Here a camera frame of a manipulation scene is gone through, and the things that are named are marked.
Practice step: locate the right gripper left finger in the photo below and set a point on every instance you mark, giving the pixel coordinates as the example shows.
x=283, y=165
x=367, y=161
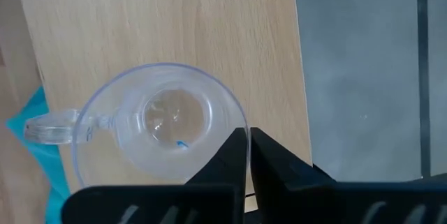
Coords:
x=174, y=206

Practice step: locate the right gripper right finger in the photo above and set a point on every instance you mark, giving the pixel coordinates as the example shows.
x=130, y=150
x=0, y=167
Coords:
x=314, y=203

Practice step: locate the wooden shelf with black legs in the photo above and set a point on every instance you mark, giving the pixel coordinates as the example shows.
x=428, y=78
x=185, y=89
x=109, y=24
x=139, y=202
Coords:
x=174, y=25

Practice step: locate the teal cloth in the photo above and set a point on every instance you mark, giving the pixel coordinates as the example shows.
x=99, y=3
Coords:
x=38, y=147

